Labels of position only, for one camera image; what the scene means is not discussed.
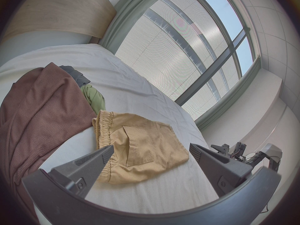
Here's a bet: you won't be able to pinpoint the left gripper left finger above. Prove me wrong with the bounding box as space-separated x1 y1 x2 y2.
50 145 115 198

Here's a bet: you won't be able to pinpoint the green garment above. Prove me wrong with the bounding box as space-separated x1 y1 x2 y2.
80 84 106 117

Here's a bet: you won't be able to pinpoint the black garment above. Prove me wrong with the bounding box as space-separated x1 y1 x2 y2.
59 65 91 87

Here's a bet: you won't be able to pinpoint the tan shorts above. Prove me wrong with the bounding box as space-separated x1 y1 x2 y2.
92 110 190 185

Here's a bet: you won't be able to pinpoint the bed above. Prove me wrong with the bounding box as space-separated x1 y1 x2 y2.
0 0 219 214

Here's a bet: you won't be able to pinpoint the window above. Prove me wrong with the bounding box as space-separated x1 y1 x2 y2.
112 0 257 126

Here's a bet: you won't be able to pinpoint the brown garment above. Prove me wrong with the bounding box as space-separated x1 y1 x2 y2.
0 62 98 220

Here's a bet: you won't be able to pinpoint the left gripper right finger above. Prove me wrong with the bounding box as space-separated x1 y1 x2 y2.
189 143 255 198

